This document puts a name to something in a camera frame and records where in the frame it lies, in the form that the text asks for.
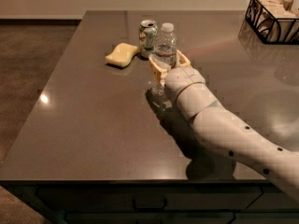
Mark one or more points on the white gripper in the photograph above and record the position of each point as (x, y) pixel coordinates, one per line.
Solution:
(183, 78)

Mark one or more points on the clear plastic water bottle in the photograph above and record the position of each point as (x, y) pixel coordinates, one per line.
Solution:
(165, 50)

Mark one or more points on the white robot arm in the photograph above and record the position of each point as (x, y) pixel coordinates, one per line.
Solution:
(221, 131)

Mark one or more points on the green soda can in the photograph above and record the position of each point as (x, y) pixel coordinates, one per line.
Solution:
(147, 32)

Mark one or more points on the yellow sponge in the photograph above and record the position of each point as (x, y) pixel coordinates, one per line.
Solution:
(122, 55)

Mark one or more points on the dark cabinet drawers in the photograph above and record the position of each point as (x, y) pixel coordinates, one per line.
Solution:
(158, 203)

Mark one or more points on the black wire napkin basket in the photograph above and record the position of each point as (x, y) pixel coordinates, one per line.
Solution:
(274, 21)

